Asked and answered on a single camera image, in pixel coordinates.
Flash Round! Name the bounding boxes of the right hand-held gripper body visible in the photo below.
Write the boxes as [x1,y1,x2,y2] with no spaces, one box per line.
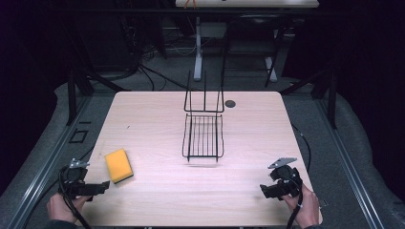
[267,156,304,201]

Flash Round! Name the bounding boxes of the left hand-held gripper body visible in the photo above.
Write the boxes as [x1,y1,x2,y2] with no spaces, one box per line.
[58,157,96,202]

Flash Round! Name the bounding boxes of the yellow sponge with dark base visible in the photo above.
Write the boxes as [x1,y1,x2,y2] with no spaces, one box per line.
[104,148,135,185]

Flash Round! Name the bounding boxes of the person's left hand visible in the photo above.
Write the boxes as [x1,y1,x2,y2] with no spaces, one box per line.
[46,192,94,224]

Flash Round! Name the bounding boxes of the person's right hand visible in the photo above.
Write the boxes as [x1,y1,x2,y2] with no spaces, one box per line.
[281,182,321,229]

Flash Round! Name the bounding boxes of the black background stand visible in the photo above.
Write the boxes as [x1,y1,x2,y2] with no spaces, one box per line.
[219,13,289,89]

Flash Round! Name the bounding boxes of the white background table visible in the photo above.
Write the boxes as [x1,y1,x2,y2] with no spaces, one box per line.
[175,0,320,84]

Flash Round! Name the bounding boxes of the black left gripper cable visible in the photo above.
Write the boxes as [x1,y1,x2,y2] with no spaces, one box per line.
[57,167,93,229]

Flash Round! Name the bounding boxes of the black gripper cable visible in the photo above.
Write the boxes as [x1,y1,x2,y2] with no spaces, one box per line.
[57,167,93,229]
[285,177,305,229]

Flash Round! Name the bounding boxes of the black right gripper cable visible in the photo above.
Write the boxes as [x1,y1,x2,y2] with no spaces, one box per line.
[285,177,305,229]

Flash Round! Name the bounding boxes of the grey aluminium rail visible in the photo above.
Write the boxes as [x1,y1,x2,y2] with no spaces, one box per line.
[6,94,94,229]
[314,96,385,229]

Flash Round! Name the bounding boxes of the thin black cable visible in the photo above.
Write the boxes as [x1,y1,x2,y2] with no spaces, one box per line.
[290,123,312,175]

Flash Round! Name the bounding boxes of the black metal frame strut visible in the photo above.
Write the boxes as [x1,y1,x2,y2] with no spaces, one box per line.
[280,66,338,130]
[65,68,96,127]

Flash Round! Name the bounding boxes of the black wire rack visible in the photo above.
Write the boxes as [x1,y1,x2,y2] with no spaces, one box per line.
[181,70,225,164]

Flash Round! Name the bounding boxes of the bundle of black floor cables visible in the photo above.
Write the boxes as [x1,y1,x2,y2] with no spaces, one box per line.
[117,12,199,93]

